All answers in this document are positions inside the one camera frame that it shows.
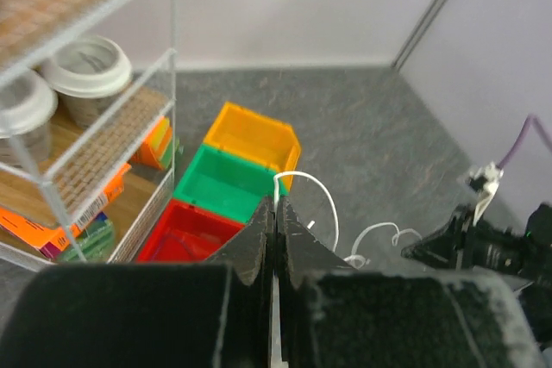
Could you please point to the green bin upper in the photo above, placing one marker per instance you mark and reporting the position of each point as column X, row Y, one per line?
column 224, row 184

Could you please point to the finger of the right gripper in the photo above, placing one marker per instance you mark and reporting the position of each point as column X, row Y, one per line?
column 444, row 236
column 435, row 251

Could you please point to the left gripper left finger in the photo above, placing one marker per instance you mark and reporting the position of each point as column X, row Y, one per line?
column 214, row 313

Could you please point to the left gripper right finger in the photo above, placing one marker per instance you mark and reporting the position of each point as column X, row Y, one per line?
column 333, row 315

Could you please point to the white lid jar left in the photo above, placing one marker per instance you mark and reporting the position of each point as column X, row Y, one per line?
column 30, row 104

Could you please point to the red plastic bin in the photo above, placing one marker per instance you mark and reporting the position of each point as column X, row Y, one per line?
column 186, row 233

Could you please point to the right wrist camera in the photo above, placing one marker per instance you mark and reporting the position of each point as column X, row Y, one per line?
column 483, row 182

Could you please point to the white lid jar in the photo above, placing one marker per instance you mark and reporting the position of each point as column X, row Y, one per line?
column 89, row 73
column 30, row 104

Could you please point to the yellow plastic bin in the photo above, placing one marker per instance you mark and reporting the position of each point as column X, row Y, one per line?
column 244, row 147

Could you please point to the white wire shelf rack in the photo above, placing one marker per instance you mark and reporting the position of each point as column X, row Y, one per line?
column 87, row 141

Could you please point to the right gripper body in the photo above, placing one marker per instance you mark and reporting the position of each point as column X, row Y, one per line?
column 462, row 232

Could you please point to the white lid jar right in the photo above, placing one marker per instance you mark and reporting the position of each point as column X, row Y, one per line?
column 89, row 73

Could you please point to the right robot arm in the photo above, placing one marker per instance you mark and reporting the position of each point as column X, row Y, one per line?
column 526, row 256

